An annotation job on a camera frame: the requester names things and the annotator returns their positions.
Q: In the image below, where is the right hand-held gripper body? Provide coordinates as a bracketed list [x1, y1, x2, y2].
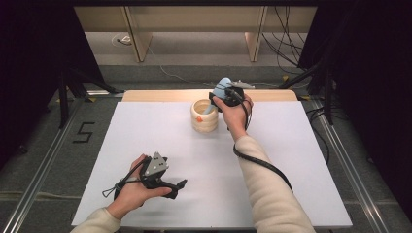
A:
[223, 80, 256, 107]

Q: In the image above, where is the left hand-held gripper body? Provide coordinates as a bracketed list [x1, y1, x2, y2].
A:
[139, 151, 170, 190]

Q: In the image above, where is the light blue hairbrush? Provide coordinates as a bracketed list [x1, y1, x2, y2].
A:
[203, 77, 233, 116]

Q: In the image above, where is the person's right hand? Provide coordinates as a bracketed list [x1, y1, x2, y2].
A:
[212, 92, 254, 143]

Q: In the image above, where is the person's left hand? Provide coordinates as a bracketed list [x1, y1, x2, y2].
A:
[106, 153, 173, 221]

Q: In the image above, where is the white board sheet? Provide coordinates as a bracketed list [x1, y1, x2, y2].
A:
[71, 101, 354, 228]

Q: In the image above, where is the light wooden table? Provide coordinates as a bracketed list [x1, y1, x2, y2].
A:
[121, 89, 298, 103]

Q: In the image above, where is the beige wooden furniture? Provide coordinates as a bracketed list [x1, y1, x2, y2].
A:
[73, 5, 319, 63]

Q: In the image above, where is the black metal stand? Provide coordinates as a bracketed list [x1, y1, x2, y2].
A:
[278, 59, 335, 126]
[57, 67, 126, 130]

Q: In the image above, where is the round floor socket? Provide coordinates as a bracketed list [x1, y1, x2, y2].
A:
[111, 32, 132, 48]

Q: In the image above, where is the black curtain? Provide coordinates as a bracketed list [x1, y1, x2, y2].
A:
[0, 0, 106, 169]
[297, 0, 412, 212]

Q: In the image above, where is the black left gripper cord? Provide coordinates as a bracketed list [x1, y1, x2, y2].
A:
[101, 156, 152, 199]

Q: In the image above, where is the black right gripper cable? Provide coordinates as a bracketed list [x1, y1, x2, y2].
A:
[232, 91, 294, 193]

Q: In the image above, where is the bundle of black cables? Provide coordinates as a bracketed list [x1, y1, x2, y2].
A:
[261, 6, 309, 76]

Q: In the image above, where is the metal floor rail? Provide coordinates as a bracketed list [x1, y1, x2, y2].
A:
[0, 96, 86, 233]
[304, 96, 392, 233]

